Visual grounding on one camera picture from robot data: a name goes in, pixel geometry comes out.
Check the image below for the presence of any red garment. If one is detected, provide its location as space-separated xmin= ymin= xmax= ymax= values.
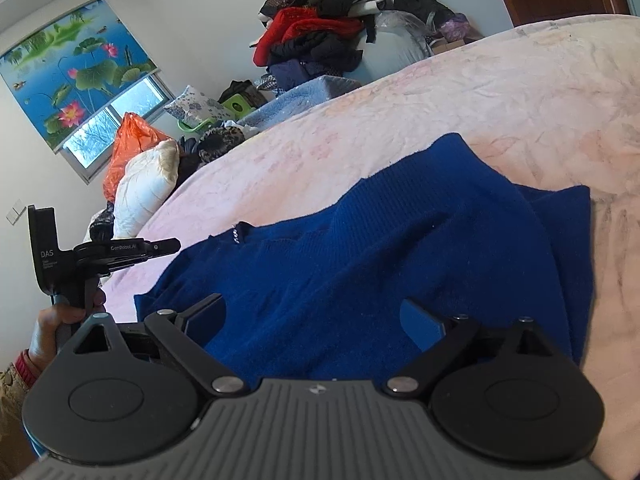
xmin=253 ymin=6 xmax=363 ymax=67

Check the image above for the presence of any lotus print roller blind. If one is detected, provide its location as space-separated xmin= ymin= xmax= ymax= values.
xmin=1 ymin=0 xmax=157 ymax=151

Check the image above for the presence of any green plastic basket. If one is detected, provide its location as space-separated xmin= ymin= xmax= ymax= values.
xmin=166 ymin=92 xmax=239 ymax=131

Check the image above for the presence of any left hand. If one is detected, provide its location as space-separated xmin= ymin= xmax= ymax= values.
xmin=25 ymin=289 xmax=106 ymax=376

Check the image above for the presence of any clear plastic bag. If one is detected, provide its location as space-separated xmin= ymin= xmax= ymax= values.
xmin=349 ymin=11 xmax=433 ymax=84

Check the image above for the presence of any purple cloth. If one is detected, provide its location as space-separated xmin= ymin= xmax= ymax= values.
xmin=438 ymin=13 xmax=471 ymax=42

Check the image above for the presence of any orange plastic bag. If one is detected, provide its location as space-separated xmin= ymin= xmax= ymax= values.
xmin=103 ymin=112 xmax=170 ymax=203

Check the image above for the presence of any leopard print fuzzy item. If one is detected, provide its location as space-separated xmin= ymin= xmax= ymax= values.
xmin=196 ymin=127 xmax=245 ymax=164

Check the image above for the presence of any cardboard box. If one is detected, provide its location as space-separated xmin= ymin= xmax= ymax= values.
xmin=430 ymin=38 xmax=466 ymax=55

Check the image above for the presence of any light blue fleece blanket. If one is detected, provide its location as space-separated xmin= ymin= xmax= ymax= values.
xmin=238 ymin=76 xmax=362 ymax=131

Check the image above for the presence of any white cream pillow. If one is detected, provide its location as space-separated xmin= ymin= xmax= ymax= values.
xmin=114 ymin=139 xmax=180 ymax=240

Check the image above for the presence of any pink floral bed sheet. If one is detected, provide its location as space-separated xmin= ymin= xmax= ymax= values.
xmin=93 ymin=15 xmax=639 ymax=479

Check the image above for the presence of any pile of dark clothes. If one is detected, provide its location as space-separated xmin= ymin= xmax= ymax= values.
xmin=250 ymin=0 xmax=482 ymax=93

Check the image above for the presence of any window with white frame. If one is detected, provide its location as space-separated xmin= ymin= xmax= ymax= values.
xmin=60 ymin=74 xmax=174 ymax=183

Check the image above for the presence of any white wall switch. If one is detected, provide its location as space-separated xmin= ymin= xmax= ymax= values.
xmin=6 ymin=200 xmax=26 ymax=226

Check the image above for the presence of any blue knit sweater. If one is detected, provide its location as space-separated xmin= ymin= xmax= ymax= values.
xmin=134 ymin=133 xmax=593 ymax=385

